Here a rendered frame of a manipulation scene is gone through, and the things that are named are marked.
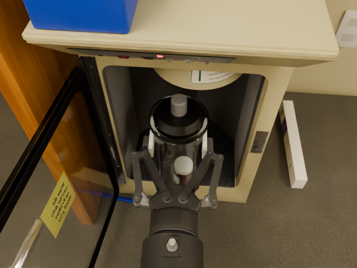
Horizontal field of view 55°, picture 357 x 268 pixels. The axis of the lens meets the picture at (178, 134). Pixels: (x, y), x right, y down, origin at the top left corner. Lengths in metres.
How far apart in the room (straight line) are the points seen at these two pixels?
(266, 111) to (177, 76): 0.16
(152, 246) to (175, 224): 0.05
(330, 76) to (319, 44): 0.80
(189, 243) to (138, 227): 0.36
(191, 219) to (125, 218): 0.36
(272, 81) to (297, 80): 0.62
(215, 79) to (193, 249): 0.27
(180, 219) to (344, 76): 0.81
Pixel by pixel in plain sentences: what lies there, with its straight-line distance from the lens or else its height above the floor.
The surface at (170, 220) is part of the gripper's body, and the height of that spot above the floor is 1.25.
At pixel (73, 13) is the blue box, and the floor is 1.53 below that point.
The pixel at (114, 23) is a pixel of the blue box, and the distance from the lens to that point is 0.36.
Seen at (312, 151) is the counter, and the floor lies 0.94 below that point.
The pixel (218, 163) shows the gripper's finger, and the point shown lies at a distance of 0.59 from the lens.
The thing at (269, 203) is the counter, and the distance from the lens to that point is 0.90.
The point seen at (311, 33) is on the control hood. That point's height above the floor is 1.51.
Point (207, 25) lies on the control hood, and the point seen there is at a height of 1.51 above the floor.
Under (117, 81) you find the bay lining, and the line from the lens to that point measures 0.64.
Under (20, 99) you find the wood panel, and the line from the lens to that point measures 0.52.
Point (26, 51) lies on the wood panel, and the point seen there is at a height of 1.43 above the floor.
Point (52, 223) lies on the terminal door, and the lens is 0.54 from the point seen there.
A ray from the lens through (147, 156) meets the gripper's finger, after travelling 0.60.
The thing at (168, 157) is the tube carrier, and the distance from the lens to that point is 0.64.
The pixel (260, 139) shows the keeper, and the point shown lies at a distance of 0.65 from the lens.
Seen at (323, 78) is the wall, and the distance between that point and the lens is 1.17.
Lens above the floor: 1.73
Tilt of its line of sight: 53 degrees down
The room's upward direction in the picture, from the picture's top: straight up
